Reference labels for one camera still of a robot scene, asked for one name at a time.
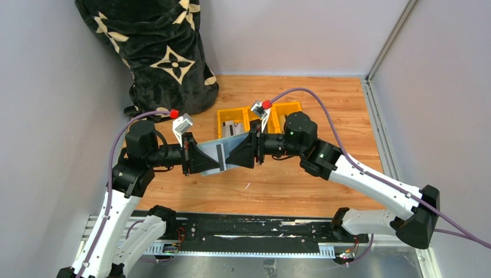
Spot grey card with magnetic stripe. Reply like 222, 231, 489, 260
216, 144, 227, 172

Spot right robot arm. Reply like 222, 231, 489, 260
226, 112, 439, 250

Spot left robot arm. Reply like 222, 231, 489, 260
57, 114, 218, 277

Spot yellow bin with black card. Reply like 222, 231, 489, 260
247, 105, 281, 133

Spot white cards in bin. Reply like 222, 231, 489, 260
220, 120, 244, 138

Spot yellow bin with white cards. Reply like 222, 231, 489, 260
217, 108, 250, 138

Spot black floral blanket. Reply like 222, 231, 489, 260
75, 0, 219, 122

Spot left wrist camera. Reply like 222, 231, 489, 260
171, 110, 194, 146

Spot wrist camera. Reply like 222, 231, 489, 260
171, 110, 194, 146
250, 100, 272, 132

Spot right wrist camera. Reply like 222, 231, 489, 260
250, 100, 272, 132

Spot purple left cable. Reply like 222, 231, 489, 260
76, 110, 171, 278

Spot purple cable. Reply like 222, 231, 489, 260
76, 110, 171, 278
270, 87, 491, 250

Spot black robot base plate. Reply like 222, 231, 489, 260
146, 213, 369, 258

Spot aluminium frame rail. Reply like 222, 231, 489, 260
362, 0, 421, 83

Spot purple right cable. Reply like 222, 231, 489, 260
270, 87, 491, 250

